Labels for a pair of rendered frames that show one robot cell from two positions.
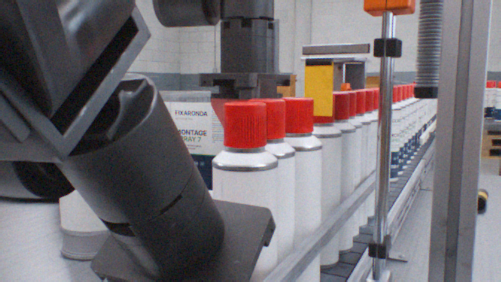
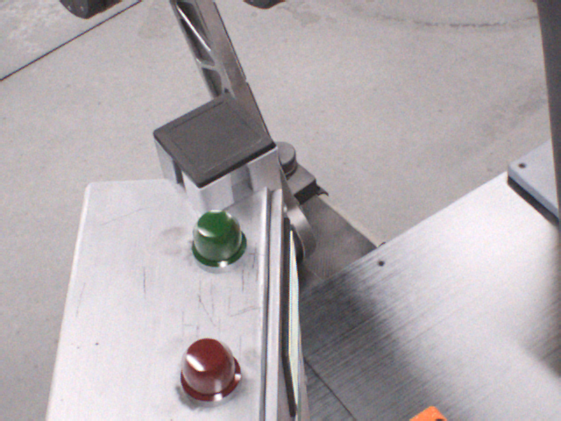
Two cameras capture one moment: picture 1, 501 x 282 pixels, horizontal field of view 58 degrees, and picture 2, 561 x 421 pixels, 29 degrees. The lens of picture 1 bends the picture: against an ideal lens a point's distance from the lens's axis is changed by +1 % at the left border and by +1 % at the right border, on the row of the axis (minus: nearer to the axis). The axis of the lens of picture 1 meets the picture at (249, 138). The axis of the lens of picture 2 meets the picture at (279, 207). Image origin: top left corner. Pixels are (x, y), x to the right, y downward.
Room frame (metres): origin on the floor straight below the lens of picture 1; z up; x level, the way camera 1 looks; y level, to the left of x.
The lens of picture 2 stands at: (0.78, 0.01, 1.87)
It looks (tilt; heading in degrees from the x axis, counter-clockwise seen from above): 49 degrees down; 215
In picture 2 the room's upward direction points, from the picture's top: 7 degrees counter-clockwise
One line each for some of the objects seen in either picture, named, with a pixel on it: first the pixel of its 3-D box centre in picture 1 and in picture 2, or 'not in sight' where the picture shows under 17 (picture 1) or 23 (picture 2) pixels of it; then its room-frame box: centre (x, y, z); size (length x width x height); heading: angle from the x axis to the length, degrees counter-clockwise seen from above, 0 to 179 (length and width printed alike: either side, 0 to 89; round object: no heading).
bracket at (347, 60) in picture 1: (336, 60); not in sight; (0.94, -0.18, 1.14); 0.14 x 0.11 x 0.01; 154
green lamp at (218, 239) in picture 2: not in sight; (217, 236); (0.54, -0.20, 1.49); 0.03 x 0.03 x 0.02
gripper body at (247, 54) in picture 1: (247, 56); not in sight; (0.48, 0.00, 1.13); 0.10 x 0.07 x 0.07; 155
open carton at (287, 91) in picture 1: (280, 88); not in sight; (6.26, -0.43, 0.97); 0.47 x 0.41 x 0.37; 156
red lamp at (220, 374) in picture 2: not in sight; (208, 366); (0.60, -0.17, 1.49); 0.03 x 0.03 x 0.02
